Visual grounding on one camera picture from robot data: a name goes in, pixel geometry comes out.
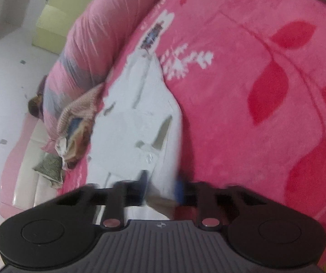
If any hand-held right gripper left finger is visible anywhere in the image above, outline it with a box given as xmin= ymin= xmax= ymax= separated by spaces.
xmin=56 ymin=170 xmax=149 ymax=229

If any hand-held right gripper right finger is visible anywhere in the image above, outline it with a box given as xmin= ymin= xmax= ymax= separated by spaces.
xmin=174 ymin=173 xmax=268 ymax=230

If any white button shirt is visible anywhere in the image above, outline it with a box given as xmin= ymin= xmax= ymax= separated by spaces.
xmin=86 ymin=54 xmax=184 ymax=222

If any cream cloth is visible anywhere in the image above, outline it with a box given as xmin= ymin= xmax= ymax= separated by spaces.
xmin=55 ymin=129 xmax=94 ymax=171

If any blue cloth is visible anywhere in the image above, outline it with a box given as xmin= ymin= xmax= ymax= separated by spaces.
xmin=68 ymin=116 xmax=85 ymax=137

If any pink floral blanket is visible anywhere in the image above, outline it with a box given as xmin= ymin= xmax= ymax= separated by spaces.
xmin=58 ymin=0 xmax=326 ymax=273

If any green patterned pillow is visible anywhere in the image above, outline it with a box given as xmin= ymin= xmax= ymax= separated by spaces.
xmin=33 ymin=153 xmax=64 ymax=184

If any beige knitted cloth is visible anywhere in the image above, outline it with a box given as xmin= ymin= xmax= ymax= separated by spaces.
xmin=57 ymin=84 xmax=105 ymax=133

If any pink and white bed headboard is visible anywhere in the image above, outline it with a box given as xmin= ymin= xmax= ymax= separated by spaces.
xmin=0 ymin=114 xmax=67 ymax=212

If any brown plush toy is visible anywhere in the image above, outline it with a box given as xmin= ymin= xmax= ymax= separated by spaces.
xmin=27 ymin=75 xmax=49 ymax=118

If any pink and grey quilt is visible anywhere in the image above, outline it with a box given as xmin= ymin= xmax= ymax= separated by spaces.
xmin=40 ymin=0 xmax=163 ymax=154

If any yellow-green cabinet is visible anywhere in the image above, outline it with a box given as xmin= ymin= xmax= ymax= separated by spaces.
xmin=32 ymin=0 xmax=98 ymax=55

